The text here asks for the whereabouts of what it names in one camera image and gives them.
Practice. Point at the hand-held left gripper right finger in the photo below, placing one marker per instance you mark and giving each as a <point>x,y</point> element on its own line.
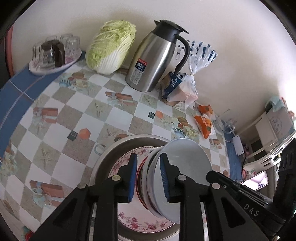
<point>164,178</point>

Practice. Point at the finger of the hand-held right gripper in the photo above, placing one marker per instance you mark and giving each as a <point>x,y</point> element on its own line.
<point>219,177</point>

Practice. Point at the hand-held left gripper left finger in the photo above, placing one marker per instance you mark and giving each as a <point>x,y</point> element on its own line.
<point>133,178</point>

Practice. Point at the small white bowl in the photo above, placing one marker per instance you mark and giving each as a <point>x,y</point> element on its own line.
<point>143,185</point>

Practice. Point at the pale blue bowl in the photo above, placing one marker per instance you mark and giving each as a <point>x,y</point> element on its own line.
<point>189,160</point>

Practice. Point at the stainless steel basin plate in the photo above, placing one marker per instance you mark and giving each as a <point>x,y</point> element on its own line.
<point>104,162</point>

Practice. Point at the round floral plate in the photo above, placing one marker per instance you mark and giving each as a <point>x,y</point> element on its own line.
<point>143,222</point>

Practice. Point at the smartphone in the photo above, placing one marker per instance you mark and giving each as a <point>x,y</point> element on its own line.
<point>256,180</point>

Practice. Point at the white lattice chair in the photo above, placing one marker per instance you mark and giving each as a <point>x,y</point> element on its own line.
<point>268,157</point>

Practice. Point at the orange snack packet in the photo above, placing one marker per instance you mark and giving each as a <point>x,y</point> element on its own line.
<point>205,109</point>
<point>204,126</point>

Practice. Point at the glass mug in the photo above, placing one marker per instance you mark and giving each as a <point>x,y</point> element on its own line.
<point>225,124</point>

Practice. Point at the white wooden rack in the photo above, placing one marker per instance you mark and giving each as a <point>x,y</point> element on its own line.
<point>252,125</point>

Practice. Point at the grey printed box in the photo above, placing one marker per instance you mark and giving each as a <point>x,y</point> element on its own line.
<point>281,120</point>

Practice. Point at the checkered printed tablecloth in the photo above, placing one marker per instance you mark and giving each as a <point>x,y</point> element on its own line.
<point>81,111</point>

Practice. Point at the bagged sliced bread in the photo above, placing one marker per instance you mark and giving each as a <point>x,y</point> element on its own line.
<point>185,85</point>

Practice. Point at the teal cloth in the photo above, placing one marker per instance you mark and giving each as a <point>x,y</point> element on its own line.
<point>276,100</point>

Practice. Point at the stainless steel thermos jug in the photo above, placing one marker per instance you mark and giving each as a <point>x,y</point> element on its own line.
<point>150,58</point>

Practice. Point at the napa cabbage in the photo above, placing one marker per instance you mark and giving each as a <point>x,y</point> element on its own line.
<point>111,46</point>

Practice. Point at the white oval tray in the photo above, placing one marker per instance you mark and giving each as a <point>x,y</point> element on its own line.
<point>46,69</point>

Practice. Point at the clear drinking glass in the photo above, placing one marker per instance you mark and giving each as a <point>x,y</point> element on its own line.
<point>47,56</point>
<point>64,38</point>
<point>73,47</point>
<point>35,52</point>

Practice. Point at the dark brown glass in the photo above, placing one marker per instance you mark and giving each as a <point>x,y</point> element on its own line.
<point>59,54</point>

